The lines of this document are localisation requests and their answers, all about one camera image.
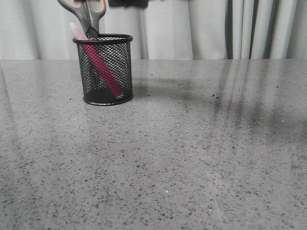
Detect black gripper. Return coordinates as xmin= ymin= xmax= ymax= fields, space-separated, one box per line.
xmin=108 ymin=0 xmax=149 ymax=8

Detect grey orange scissors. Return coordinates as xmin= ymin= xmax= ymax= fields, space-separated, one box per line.
xmin=57 ymin=0 xmax=106 ymax=40

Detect black mesh pen cup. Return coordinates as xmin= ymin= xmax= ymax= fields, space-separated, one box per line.
xmin=72 ymin=34 xmax=133 ymax=106

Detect pink pen with clear cap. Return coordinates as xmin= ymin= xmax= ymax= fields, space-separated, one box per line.
xmin=69 ymin=21 xmax=124 ymax=98

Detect white curtain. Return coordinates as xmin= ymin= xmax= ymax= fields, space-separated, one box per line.
xmin=0 ymin=0 xmax=307 ymax=60

